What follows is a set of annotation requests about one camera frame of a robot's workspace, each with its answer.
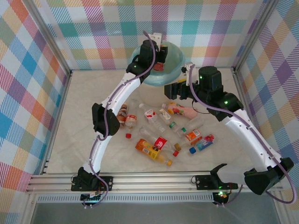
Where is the clear bottle red white label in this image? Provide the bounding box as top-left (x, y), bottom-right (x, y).
top-left (139, 103), bottom-right (165, 133)

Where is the clear bottle green label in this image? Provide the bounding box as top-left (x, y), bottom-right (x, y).
top-left (168, 121), bottom-right (185, 138)

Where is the clear bottle green cap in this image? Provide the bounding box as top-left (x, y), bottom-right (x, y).
top-left (181, 116), bottom-right (204, 133)

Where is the clear unlabelled plastic bottle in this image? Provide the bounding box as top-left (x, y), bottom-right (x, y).
top-left (127, 99), bottom-right (141, 116)

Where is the orange label bottle tan cap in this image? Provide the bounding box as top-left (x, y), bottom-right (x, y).
top-left (174, 129), bottom-right (203, 151)

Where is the small bottle orange white label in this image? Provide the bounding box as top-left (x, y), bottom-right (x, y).
top-left (125, 113), bottom-right (138, 129)

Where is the cola bottle red label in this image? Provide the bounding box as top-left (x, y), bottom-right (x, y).
top-left (139, 126), bottom-right (180, 156)

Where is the brown drink bottle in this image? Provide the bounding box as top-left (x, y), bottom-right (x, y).
top-left (116, 103), bottom-right (130, 124)

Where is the Fiji water bottle blue cap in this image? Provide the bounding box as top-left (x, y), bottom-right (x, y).
top-left (188, 133), bottom-right (215, 155)

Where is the orange juice bottle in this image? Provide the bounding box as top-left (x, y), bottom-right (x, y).
top-left (135, 139), bottom-right (173, 167)

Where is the pink fruit print bottle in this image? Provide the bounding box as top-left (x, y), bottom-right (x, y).
top-left (162, 102), bottom-right (198, 120)

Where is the plaid fabric backdrop panel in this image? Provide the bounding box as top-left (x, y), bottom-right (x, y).
top-left (0, 0), bottom-right (70, 224)
top-left (235, 0), bottom-right (299, 224)
top-left (35, 0), bottom-right (273, 70)

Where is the small circuit board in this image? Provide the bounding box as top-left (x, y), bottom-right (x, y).
top-left (213, 190), bottom-right (228, 202)
top-left (80, 193), bottom-right (105, 203)

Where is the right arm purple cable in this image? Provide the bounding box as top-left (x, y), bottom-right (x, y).
top-left (189, 64), bottom-right (298, 208)

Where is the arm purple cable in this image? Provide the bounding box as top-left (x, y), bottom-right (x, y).
top-left (82, 30), bottom-right (157, 209)
top-left (189, 64), bottom-right (298, 208)

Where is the aluminium frame rail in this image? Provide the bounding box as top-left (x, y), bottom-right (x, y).
top-left (41, 71), bottom-right (72, 175)
top-left (232, 66), bottom-right (260, 145)

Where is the thin black cable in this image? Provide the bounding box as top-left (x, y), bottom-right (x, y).
top-left (191, 99), bottom-right (211, 115)

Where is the aluminium frame post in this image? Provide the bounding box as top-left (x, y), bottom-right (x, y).
top-left (233, 0), bottom-right (280, 72)
top-left (29, 0), bottom-right (72, 77)

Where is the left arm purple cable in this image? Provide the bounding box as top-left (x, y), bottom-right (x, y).
top-left (82, 30), bottom-right (157, 209)

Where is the wide aluminium mounting rail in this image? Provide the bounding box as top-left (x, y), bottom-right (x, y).
top-left (25, 174), bottom-right (285, 194)

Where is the slotted grey cable duct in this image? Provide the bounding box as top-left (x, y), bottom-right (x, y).
top-left (36, 195), bottom-right (217, 204)

